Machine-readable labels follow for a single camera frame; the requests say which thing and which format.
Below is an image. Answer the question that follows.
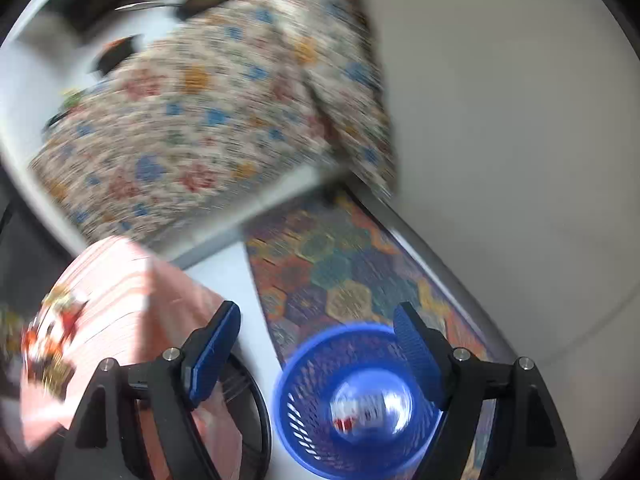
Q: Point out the black round table base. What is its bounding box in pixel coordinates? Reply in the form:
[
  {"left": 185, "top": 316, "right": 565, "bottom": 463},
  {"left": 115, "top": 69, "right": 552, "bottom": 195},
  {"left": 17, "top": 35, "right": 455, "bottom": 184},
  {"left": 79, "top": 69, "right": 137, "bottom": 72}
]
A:
[{"left": 192, "top": 350, "right": 273, "bottom": 480}]

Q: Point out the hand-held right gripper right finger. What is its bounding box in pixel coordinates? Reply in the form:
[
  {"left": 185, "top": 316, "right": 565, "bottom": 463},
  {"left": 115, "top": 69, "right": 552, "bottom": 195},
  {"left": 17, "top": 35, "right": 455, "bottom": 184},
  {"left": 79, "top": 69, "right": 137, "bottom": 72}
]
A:
[{"left": 393, "top": 302, "right": 578, "bottom": 480}]

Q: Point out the blue mesh wastebasket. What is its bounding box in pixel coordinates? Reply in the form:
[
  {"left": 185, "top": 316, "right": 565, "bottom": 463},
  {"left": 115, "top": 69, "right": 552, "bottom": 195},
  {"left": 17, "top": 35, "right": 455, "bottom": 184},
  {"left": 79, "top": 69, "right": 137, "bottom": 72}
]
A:
[{"left": 272, "top": 322, "right": 451, "bottom": 479}]

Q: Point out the round table pink striped cloth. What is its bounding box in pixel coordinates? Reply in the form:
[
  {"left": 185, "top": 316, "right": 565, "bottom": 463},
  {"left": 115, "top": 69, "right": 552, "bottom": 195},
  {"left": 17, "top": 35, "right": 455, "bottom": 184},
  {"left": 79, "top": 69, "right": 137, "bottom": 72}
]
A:
[{"left": 20, "top": 237, "right": 246, "bottom": 480}]

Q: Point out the sofa with patterned cover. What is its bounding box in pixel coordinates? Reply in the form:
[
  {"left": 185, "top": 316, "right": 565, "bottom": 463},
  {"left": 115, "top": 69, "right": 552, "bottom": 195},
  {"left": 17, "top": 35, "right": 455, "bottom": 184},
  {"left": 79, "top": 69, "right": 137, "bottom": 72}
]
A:
[{"left": 27, "top": 0, "right": 398, "bottom": 241}]

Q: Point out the colourful hexagon patterned rug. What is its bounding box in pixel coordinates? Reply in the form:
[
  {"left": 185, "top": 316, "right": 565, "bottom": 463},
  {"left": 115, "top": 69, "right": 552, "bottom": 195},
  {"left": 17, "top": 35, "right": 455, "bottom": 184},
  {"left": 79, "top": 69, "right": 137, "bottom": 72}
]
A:
[{"left": 244, "top": 190, "right": 501, "bottom": 480}]

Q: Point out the red and white can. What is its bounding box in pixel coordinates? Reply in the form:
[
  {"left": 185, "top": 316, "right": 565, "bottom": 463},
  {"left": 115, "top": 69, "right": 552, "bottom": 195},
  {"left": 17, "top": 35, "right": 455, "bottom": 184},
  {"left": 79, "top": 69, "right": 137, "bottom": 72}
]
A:
[{"left": 329, "top": 392, "right": 388, "bottom": 433}]

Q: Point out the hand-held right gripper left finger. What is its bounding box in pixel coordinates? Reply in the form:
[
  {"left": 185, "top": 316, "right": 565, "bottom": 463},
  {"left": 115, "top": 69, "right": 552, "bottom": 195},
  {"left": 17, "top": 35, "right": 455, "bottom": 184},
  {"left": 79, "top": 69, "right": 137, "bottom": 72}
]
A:
[{"left": 55, "top": 301, "right": 242, "bottom": 480}]

